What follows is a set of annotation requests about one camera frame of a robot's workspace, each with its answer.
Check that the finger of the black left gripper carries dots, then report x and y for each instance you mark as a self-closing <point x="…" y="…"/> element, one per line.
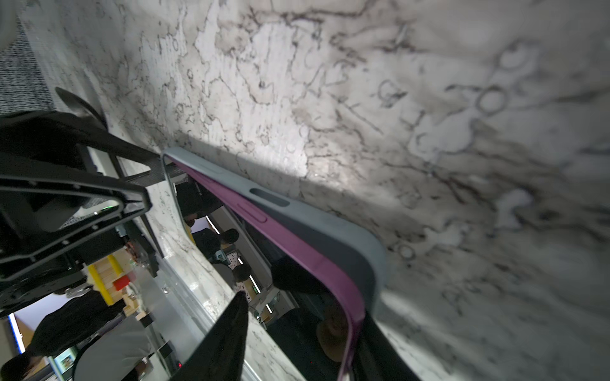
<point x="66" y="140"/>

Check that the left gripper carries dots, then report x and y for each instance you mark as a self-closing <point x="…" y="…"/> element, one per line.
<point x="56" y="221"/>

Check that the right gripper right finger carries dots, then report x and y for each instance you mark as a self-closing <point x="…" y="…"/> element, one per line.
<point x="375" y="358"/>

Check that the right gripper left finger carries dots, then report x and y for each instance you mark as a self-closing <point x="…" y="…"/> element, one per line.
<point x="220" y="356"/>

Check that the black phone front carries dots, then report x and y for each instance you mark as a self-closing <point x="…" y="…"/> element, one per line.
<point x="306" y="303"/>

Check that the light blue phone case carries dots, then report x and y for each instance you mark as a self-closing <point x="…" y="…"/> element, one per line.
<point x="351" y="247"/>

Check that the black ladle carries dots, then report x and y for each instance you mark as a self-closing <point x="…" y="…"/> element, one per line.
<point x="82" y="108"/>

